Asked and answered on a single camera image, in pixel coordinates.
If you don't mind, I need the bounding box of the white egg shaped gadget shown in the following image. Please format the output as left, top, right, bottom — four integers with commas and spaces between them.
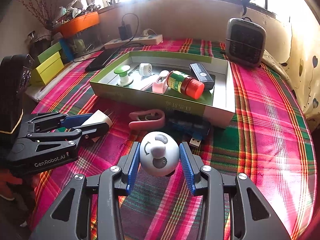
139, 131, 180, 177

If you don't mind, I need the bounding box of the blue usb tester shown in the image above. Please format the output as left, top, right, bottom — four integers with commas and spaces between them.
167, 110, 212, 148

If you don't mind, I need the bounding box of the pink plastic clip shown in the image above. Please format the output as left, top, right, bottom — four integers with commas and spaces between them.
129, 109, 165, 131

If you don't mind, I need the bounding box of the silver white stick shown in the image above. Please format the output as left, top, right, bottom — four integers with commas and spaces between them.
139, 74, 159, 90

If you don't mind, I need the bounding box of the black rectangular sensor device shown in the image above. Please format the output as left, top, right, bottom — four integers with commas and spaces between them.
189, 63, 215, 91

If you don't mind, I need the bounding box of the white usb charger block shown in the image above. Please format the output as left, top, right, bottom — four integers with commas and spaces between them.
81, 110, 113, 142

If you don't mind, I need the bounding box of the yellow green box stack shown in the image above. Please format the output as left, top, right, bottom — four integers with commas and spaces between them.
30, 42, 64, 86

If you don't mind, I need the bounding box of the green cap white stand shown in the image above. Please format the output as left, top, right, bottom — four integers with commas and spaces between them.
114, 65, 133, 86

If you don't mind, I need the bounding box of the black smartphone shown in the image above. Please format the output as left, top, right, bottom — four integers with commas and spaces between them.
85, 48, 120, 72

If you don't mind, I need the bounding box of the pink white tape dispenser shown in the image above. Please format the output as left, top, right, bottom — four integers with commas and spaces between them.
152, 70, 169, 94

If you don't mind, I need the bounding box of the green and grey cardboard box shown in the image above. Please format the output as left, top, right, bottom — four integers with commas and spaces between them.
90, 51, 235, 128

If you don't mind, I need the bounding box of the red lid green bottle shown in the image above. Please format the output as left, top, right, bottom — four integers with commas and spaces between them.
167, 70, 204, 100

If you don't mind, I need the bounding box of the white power strip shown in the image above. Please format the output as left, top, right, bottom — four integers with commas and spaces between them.
104, 35, 163, 49

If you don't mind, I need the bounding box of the orange planter tray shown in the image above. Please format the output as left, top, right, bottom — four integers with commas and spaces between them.
52, 11, 100, 38

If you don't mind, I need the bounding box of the dark grey mini heater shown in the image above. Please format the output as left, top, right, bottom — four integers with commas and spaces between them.
225, 17, 266, 68

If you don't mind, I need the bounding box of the floral cream curtain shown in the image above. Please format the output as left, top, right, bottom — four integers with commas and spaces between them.
263, 19, 319, 132

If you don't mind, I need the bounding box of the black window clamp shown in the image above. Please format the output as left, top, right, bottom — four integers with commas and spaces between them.
241, 0, 255, 16

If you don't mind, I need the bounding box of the black charger with cable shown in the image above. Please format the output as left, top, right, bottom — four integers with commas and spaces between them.
72, 12, 139, 63

